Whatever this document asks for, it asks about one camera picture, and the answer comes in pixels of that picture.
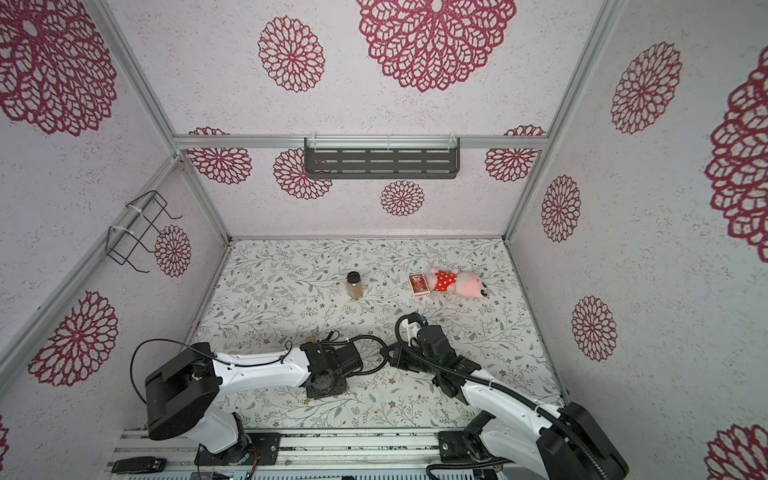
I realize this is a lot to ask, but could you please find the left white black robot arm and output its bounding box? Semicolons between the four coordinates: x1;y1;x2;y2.
136;334;388;466

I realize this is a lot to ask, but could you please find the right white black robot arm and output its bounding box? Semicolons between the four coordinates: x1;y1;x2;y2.
386;312;630;479

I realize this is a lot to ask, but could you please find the spice jar black lid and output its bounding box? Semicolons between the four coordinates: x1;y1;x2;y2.
346;271;363;300

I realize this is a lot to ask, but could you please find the pink plush toy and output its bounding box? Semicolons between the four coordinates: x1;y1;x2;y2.
426;268;488;299

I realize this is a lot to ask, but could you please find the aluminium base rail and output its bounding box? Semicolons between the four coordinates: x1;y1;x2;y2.
104;427;613;480

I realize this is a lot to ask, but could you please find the black wire wall rack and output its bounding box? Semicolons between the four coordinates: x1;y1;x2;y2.
104;190;182;274

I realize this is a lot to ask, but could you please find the red playing card box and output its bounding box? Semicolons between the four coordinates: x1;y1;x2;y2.
409;274;431;298

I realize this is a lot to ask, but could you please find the black device on rail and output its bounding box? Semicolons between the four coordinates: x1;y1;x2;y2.
111;456;167;474

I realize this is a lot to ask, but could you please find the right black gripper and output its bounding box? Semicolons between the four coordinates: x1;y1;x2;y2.
380;340;441;378

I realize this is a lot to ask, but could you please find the dark grey wall shelf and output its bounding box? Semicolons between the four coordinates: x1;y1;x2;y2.
303;137;461;180

